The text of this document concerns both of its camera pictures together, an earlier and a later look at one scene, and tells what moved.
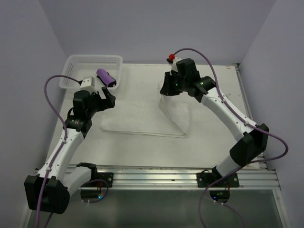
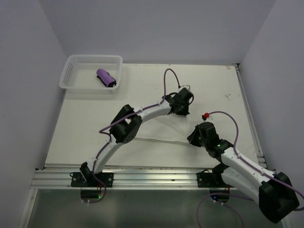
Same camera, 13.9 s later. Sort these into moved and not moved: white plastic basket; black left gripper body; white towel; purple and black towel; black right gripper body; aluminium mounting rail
Moved: white towel; black left gripper body; black right gripper body
Not moved: white plastic basket; aluminium mounting rail; purple and black towel
